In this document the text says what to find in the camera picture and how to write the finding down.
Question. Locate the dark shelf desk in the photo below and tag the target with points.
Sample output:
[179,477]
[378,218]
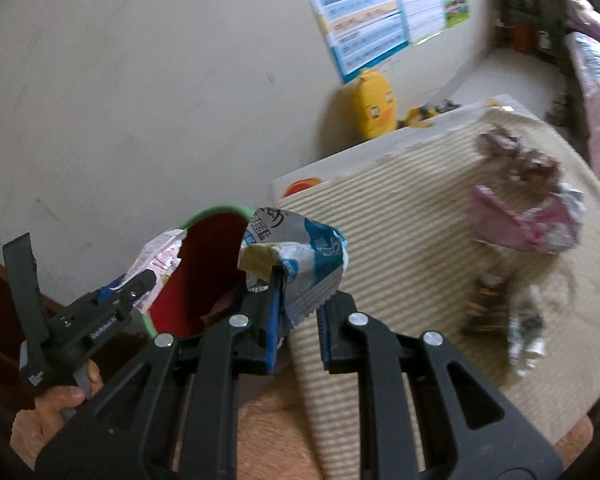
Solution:
[527,5]

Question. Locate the person's left hand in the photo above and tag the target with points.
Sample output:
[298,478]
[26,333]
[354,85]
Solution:
[45,420]

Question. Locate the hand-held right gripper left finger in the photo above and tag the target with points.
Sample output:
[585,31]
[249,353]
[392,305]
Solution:
[275,315]

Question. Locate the yellow duck toy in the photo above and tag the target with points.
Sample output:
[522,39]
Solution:
[375,105]

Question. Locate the pink and white snack wrapper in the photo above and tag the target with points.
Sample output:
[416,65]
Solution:
[160,255]

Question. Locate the white table with orange print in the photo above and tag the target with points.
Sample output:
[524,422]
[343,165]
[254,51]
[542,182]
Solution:
[360,155]

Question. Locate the yellow toy car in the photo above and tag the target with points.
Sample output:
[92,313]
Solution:
[427,112]

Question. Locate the beige striped table cloth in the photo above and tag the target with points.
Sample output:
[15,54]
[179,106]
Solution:
[405,240]

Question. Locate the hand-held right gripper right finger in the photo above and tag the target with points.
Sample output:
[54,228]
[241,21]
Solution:
[327,332]

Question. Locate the blue letter wall poster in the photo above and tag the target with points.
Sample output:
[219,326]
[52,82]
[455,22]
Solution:
[360,15]

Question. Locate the dark brown snack wrapper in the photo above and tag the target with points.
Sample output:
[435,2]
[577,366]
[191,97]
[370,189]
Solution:
[485,305]

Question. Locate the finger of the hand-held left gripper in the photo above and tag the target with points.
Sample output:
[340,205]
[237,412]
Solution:
[130,287]

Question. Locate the blue and white snack wrapper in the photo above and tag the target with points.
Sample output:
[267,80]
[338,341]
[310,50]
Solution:
[310,260]

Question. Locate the green bin with red inside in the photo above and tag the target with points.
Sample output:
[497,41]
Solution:
[205,270]

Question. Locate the pink pillow pile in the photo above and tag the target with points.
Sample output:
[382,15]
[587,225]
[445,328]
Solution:
[592,20]

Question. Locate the orange container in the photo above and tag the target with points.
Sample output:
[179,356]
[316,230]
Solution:
[521,37]

